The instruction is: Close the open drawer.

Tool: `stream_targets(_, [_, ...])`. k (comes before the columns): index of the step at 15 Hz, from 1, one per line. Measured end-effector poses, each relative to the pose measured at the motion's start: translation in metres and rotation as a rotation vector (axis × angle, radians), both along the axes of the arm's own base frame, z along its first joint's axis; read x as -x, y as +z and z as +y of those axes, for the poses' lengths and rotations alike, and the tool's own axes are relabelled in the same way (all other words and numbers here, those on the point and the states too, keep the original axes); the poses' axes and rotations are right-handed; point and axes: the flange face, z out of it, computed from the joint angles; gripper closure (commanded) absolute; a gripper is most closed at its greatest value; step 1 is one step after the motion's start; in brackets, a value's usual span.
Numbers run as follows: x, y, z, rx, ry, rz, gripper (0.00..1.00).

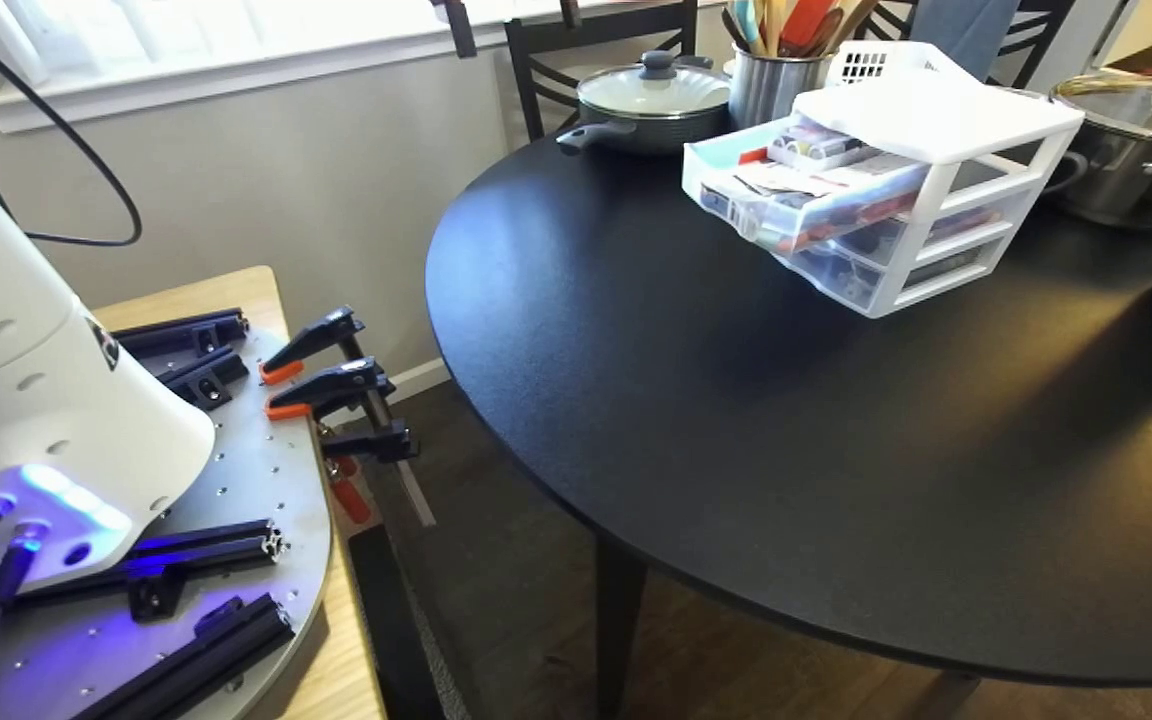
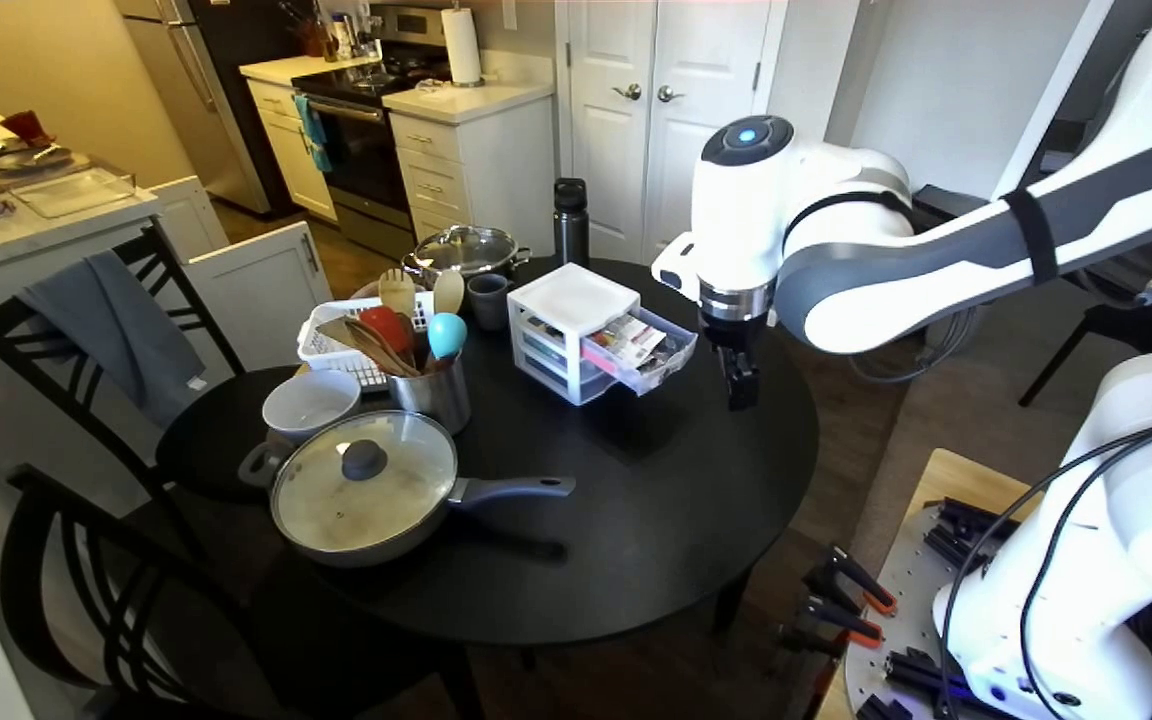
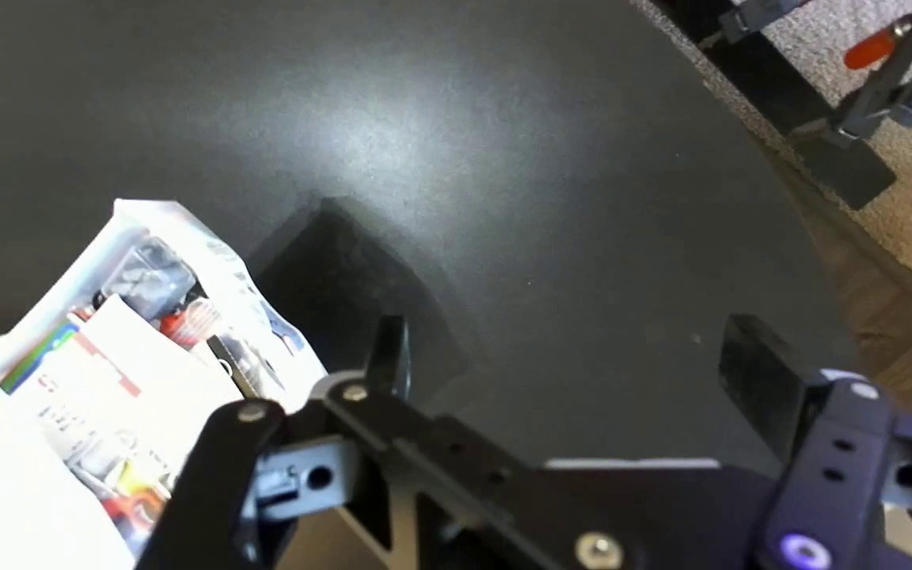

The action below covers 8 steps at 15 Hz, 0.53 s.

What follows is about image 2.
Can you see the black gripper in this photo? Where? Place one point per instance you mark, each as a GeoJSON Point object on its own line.
{"type": "Point", "coordinates": [737, 335]}

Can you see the clear drawer with pink contents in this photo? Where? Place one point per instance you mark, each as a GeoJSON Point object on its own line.
{"type": "Point", "coordinates": [641, 351]}

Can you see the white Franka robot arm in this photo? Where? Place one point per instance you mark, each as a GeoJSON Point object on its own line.
{"type": "Point", "coordinates": [868, 282]}

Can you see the white plastic mini drawer unit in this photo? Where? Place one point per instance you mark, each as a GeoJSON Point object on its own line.
{"type": "Point", "coordinates": [550, 320]}

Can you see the round black table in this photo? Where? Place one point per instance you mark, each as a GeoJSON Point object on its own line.
{"type": "Point", "coordinates": [656, 493]}

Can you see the black clamp orange tip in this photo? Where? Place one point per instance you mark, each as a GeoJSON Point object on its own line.
{"type": "Point", "coordinates": [831, 627]}
{"type": "Point", "coordinates": [851, 579]}

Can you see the wooden board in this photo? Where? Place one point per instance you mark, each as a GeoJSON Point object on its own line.
{"type": "Point", "coordinates": [950, 483]}

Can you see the black thermos bottle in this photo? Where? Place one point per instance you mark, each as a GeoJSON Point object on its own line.
{"type": "Point", "coordinates": [568, 221]}

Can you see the grey frying pan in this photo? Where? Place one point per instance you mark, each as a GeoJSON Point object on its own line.
{"type": "Point", "coordinates": [510, 489]}

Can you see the dark grey mug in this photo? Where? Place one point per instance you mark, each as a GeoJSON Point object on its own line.
{"type": "Point", "coordinates": [488, 302]}

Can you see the white double door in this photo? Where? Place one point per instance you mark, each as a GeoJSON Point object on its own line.
{"type": "Point", "coordinates": [656, 123]}

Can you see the blue silicone spatula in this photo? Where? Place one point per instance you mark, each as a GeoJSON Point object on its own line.
{"type": "Point", "coordinates": [447, 337]}

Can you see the metal utensil cup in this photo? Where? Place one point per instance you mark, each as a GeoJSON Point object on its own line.
{"type": "Point", "coordinates": [441, 395]}

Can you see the steel pot with glass lid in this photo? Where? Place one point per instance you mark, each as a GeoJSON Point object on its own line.
{"type": "Point", "coordinates": [464, 250]}

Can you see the wooden spoon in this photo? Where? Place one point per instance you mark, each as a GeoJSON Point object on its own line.
{"type": "Point", "coordinates": [450, 290]}
{"type": "Point", "coordinates": [399, 290]}

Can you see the white cabinet with drawers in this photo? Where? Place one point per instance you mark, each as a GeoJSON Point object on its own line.
{"type": "Point", "coordinates": [481, 163]}

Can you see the red silicone spatula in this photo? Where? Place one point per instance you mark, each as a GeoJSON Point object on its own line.
{"type": "Point", "coordinates": [389, 329]}

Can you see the glass pan lid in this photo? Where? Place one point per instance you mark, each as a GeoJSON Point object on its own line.
{"type": "Point", "coordinates": [361, 483]}

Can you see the black stand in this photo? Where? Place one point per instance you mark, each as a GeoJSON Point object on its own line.
{"type": "Point", "coordinates": [1138, 320]}

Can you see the white plastic basket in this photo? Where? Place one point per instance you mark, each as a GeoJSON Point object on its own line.
{"type": "Point", "coordinates": [320, 344]}

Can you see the white bowl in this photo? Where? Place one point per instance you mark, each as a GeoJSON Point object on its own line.
{"type": "Point", "coordinates": [308, 402]}

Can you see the white paper towel roll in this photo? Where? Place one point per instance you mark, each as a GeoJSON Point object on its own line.
{"type": "Point", "coordinates": [462, 47]}

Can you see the black kitchen stove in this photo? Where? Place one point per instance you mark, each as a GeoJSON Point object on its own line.
{"type": "Point", "coordinates": [361, 145]}

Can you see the teal dish towel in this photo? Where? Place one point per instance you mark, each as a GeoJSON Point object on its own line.
{"type": "Point", "coordinates": [313, 133]}

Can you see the white cabinet beside fridge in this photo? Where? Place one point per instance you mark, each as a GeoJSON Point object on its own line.
{"type": "Point", "coordinates": [284, 142]}

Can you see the grey cloth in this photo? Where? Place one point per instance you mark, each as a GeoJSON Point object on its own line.
{"type": "Point", "coordinates": [120, 335]}

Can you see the refrigerator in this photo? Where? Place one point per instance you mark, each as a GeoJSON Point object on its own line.
{"type": "Point", "coordinates": [190, 94]}

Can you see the black wooden chair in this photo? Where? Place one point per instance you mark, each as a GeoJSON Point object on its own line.
{"type": "Point", "coordinates": [96, 587]}

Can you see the white kitchen island counter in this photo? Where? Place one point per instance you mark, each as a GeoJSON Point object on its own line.
{"type": "Point", "coordinates": [19, 254]}

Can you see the red cup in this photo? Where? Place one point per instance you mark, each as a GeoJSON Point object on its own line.
{"type": "Point", "coordinates": [25, 125]}

